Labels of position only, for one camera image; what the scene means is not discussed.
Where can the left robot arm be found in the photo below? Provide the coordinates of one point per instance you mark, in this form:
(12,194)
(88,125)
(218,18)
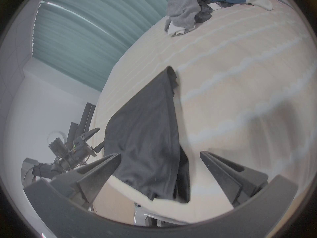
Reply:
(44,168)

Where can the bed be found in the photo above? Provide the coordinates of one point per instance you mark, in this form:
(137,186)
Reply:
(235,83)

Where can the grey garment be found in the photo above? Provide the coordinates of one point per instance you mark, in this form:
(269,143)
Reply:
(183,9)

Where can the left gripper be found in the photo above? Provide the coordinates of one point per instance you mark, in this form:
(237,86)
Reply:
(83,147)

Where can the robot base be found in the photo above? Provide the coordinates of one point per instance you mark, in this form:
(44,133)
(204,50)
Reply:
(148,216)

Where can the blue-green curtain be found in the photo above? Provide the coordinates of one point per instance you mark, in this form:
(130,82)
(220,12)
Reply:
(74,53)
(123,9)

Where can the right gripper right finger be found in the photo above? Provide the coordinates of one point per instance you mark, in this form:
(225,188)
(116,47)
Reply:
(232,175)

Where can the round white mirror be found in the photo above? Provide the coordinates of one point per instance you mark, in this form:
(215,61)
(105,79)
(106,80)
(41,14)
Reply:
(55,136)

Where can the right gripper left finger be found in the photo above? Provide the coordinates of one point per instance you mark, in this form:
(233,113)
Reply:
(86,182)

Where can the black T-shirt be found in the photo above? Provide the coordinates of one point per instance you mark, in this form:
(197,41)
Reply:
(148,137)

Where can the black shiny garment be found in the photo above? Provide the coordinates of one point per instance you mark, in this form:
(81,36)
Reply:
(204,13)

